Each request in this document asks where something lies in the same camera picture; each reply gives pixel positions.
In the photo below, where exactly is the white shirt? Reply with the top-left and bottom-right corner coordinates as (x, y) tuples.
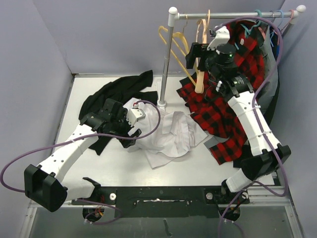
(126, 110), (208, 169)

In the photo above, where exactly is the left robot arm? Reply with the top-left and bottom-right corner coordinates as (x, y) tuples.
(24, 99), (146, 212)

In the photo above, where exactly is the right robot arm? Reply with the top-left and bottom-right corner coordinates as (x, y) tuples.
(185, 43), (291, 203)

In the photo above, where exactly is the blue hanger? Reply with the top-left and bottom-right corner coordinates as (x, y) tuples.
(269, 9), (284, 48)

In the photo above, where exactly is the blue garment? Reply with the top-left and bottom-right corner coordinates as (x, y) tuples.
(256, 22), (280, 60)

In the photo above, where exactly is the pink hanger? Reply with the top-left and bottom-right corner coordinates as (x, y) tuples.
(277, 9), (295, 33)

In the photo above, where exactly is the beige plastic hanger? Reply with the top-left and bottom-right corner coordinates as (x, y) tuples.
(195, 10), (211, 94)

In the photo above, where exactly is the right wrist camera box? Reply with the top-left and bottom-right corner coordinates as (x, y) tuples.
(207, 26), (230, 51)

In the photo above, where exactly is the red black plaid shirt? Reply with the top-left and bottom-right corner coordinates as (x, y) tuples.
(177, 20), (264, 165)

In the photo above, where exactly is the teal hanger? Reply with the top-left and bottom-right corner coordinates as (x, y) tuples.
(234, 9), (262, 50)

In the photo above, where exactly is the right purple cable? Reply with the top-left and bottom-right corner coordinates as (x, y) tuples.
(210, 16), (289, 238)

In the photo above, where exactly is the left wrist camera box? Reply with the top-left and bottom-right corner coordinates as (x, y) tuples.
(126, 108), (146, 127)

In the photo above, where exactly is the black hanging garment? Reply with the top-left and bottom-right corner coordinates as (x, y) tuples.
(232, 61), (282, 169)

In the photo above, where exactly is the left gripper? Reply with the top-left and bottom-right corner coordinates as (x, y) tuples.
(110, 109), (141, 147)

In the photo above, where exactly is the yellow plastic hanger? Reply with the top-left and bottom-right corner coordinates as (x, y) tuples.
(158, 15), (199, 85)

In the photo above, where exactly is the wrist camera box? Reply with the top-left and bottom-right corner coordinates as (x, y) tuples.
(207, 26), (230, 51)
(126, 108), (146, 127)

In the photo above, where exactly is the grey garment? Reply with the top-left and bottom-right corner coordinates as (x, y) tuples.
(203, 24), (279, 149)

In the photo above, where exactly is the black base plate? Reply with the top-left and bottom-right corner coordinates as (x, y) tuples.
(71, 186), (250, 222)

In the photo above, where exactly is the metal clothes rack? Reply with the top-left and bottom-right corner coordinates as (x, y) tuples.
(157, 5), (307, 110)

